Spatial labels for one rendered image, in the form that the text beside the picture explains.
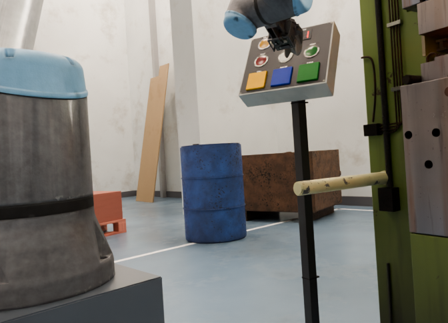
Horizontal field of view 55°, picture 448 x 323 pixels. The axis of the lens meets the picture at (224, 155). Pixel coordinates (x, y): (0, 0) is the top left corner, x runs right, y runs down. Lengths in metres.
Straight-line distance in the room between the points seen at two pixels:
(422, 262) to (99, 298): 1.10
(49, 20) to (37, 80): 8.76
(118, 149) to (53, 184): 8.90
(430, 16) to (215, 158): 2.51
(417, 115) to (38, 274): 1.15
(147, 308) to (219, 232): 3.19
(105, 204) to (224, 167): 1.46
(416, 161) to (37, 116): 1.12
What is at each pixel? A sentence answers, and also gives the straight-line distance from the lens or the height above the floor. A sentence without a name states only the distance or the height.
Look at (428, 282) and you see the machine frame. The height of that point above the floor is 0.33.
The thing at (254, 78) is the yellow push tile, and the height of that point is 1.02.
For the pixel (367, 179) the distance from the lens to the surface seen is 1.57.
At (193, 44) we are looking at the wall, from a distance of 5.56.
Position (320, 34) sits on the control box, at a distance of 1.64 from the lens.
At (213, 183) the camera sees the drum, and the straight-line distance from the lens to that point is 3.64.
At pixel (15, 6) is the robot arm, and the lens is 0.73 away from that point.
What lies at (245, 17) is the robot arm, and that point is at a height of 1.07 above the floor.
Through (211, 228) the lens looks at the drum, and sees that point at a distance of 3.69.
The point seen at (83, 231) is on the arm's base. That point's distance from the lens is 0.51.
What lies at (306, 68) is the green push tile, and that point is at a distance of 1.54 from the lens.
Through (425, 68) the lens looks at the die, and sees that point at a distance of 1.45.
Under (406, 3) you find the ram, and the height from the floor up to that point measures 1.18.
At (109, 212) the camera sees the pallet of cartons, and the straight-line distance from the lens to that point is 4.58.
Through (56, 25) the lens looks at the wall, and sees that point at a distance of 9.28.
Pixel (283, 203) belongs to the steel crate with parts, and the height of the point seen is 0.20.
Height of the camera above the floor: 0.74
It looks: level
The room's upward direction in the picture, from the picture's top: 4 degrees counter-clockwise
